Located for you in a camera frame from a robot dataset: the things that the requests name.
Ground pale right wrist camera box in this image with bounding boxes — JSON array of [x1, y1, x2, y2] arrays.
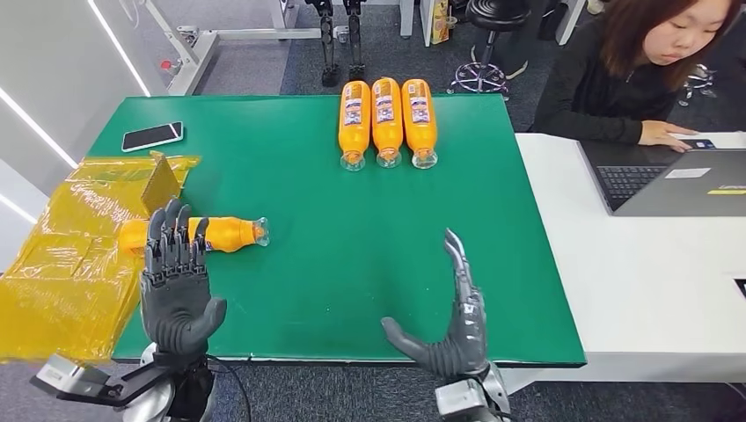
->
[[435, 379, 486, 420]]

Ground person's right hand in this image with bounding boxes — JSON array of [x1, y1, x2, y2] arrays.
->
[[638, 120, 698, 154]]

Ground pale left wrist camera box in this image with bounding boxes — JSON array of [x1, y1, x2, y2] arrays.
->
[[30, 353, 147, 407]]

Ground yellow printed box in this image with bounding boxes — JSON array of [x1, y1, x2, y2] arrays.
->
[[429, 0, 451, 46]]

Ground green table mat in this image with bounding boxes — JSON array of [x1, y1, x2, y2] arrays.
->
[[85, 94, 587, 369]]

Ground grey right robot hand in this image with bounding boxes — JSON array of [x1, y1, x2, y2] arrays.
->
[[381, 228, 491, 380]]

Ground white metal frame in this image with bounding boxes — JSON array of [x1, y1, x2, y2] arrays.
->
[[143, 0, 325, 96]]

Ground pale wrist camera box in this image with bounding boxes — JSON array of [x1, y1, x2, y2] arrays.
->
[[30, 353, 147, 407], [435, 379, 486, 420]]

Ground chrome chair base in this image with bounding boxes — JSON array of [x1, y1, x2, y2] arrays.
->
[[677, 63, 718, 107]]

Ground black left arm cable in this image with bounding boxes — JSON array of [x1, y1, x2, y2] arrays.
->
[[207, 355, 252, 422]]

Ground yellow plastic wrapped package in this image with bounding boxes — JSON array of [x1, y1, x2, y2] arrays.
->
[[0, 152, 201, 363]]

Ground orange bottle with clear cap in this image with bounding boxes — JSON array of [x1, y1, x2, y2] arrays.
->
[[118, 215, 271, 256], [338, 79, 372, 172], [400, 77, 439, 171], [370, 76, 405, 170]]

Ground brown cardboard piece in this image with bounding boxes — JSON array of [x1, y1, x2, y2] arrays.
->
[[141, 152, 182, 215]]

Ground black robot leg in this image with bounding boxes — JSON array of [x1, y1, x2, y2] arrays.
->
[[305, 0, 342, 89], [342, 0, 369, 82]]

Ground person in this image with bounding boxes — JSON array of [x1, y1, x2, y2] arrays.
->
[[533, 0, 746, 154]]

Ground black smartphone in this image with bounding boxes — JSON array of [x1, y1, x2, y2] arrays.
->
[[121, 120, 184, 154]]

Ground black round stool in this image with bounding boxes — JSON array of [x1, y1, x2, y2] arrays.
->
[[447, 0, 532, 99]]

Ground grey laptop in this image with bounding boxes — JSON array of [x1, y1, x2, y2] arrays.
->
[[576, 139, 746, 218]]

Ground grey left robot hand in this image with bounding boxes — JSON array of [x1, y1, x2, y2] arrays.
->
[[139, 199, 229, 358]]

